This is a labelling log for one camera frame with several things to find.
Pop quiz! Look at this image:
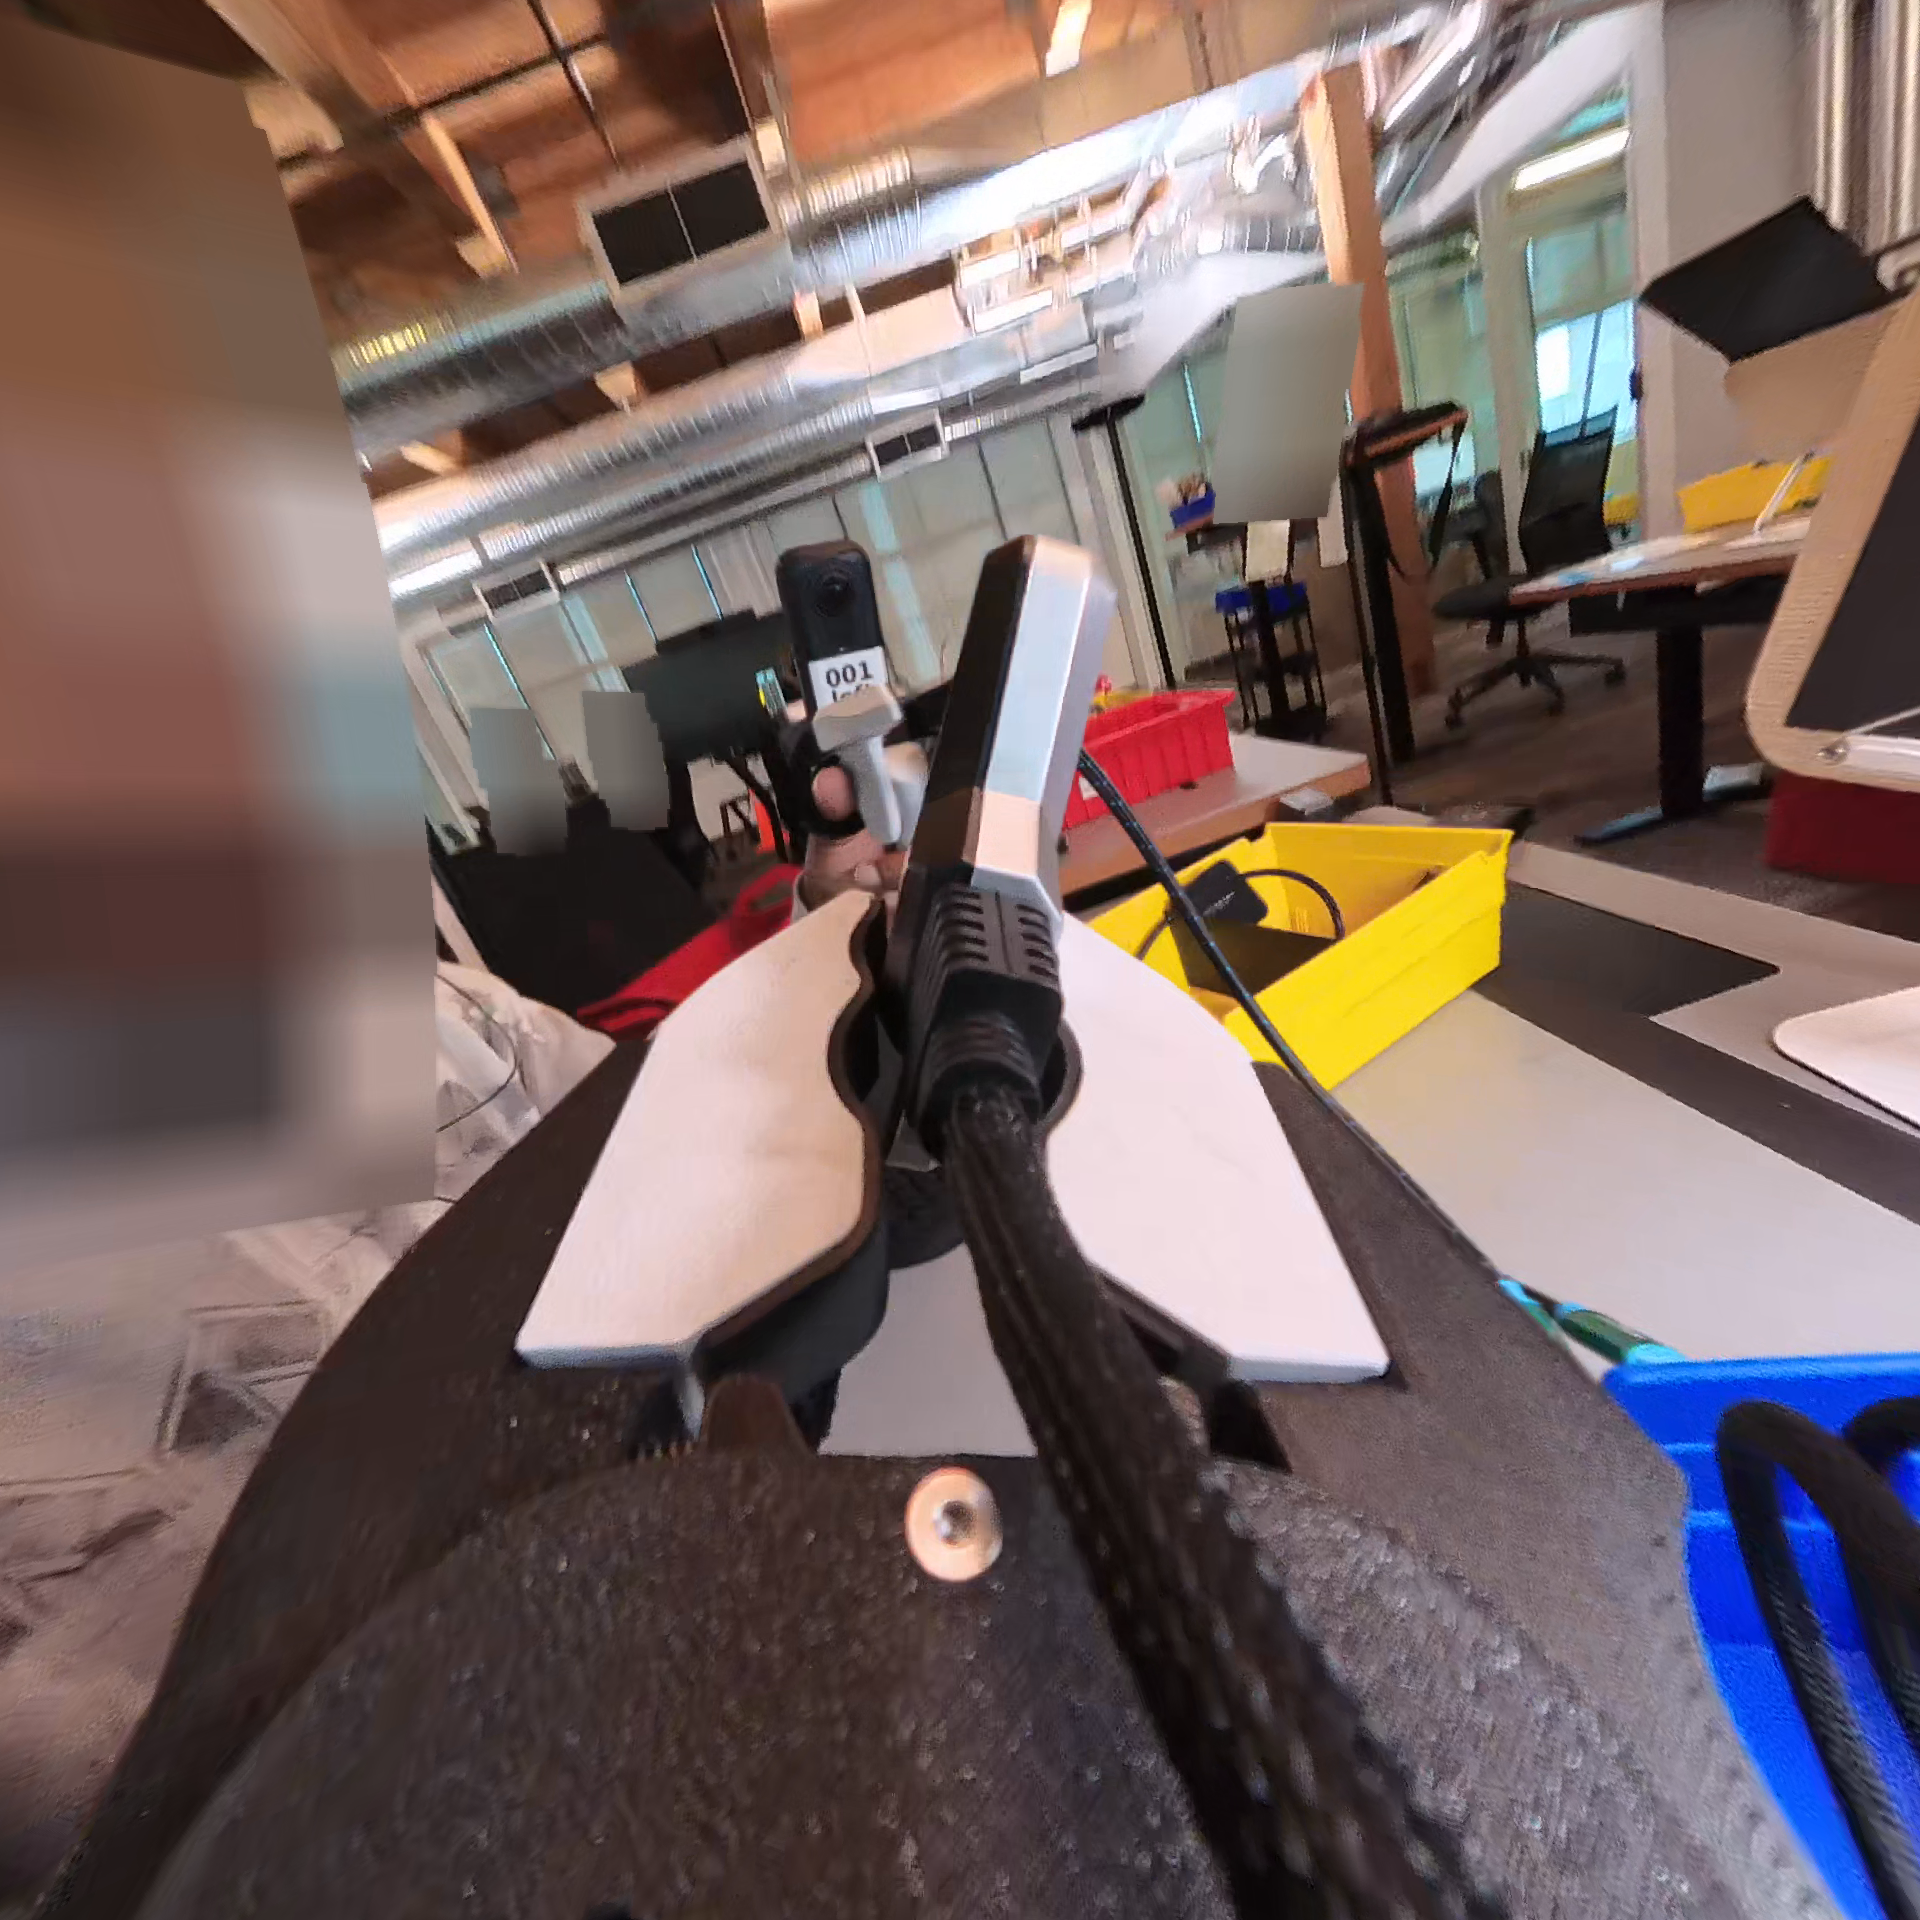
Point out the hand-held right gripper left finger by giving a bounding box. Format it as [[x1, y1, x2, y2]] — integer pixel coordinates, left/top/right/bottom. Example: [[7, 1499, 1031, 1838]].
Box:
[[515, 895, 889, 1425]]

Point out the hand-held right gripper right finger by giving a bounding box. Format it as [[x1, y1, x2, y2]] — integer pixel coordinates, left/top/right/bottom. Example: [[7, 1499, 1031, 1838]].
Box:
[[1036, 909, 1395, 1383]]

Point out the grey hdmi switch box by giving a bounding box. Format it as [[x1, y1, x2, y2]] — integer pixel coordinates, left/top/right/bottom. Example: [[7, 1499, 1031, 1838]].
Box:
[[884, 535, 1119, 1174]]

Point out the thick black braided cable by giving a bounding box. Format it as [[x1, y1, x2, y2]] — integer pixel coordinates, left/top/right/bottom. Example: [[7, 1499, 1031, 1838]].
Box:
[[900, 878, 1920, 1920]]

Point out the yellow plastic bin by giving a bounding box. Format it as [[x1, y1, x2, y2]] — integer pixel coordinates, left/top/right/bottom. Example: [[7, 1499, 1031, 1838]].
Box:
[[1084, 823, 1513, 1088], [1677, 455, 1833, 535]]

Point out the green plug hdmi cable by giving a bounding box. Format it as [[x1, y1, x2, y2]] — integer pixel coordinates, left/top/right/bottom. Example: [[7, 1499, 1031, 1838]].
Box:
[[1132, 865, 1348, 966]]

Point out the black blue braided HDMI cable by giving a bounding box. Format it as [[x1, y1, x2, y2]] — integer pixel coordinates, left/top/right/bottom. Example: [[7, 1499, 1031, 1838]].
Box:
[[1072, 747, 1689, 1369]]

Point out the blue plastic bin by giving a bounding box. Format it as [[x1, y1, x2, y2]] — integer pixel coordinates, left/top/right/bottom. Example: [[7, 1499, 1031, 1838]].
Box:
[[1605, 1352, 1920, 1920]]

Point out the person's left hand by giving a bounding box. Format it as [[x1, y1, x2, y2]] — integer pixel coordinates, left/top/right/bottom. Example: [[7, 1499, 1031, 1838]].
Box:
[[796, 762, 904, 913]]

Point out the black display on stand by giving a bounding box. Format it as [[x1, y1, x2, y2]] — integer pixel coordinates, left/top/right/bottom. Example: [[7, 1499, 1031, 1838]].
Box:
[[621, 609, 798, 841]]

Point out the red basket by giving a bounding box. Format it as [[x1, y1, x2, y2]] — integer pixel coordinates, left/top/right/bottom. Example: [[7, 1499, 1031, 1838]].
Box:
[[575, 862, 804, 1041]]

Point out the black bin divider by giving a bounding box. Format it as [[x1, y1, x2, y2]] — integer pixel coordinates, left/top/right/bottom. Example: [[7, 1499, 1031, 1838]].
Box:
[[1183, 921, 1340, 1001]]

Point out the black partition panel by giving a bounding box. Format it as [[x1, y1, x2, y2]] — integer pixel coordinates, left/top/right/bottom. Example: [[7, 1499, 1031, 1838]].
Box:
[[427, 817, 713, 1015]]

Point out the black floor lamp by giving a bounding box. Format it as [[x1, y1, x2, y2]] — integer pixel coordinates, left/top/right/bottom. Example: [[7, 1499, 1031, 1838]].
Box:
[[1072, 399, 1179, 694]]

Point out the red ribbed bin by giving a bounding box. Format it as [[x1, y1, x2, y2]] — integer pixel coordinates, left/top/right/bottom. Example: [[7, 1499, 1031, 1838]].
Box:
[[1064, 689, 1239, 831]]

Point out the grey wood-edged table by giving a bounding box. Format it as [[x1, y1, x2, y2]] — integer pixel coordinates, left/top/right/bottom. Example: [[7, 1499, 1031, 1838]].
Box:
[[1055, 729, 1373, 904]]

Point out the cart with blue bins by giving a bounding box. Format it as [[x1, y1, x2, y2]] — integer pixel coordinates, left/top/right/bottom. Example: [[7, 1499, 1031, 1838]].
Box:
[[1215, 584, 1327, 746]]

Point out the tall standing desk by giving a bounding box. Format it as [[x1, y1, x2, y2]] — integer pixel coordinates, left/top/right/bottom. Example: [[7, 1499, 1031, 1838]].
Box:
[[1340, 403, 1471, 768]]

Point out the red storage tote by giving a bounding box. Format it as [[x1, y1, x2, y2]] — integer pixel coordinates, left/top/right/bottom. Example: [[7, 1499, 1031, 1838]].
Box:
[[1763, 773, 1920, 890]]

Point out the black office chair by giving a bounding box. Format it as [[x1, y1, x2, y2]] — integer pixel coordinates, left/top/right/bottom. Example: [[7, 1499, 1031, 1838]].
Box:
[[1430, 408, 1630, 729]]

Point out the brown standing desk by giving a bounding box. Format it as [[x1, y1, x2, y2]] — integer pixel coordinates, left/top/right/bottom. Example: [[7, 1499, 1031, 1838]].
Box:
[[1507, 518, 1807, 846]]

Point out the black wood-edged board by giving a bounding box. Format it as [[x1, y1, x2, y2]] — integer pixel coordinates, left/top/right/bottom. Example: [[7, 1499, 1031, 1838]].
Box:
[[1635, 199, 1894, 454], [1744, 286, 1920, 775]]

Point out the silver air duct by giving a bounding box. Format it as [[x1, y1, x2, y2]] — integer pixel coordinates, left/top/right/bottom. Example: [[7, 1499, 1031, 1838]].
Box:
[[368, 353, 1096, 578], [335, 135, 1321, 437]]

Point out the wooden post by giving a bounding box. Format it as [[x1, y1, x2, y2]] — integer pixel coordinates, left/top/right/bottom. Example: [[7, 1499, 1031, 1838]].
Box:
[[1295, 61, 1443, 752]]

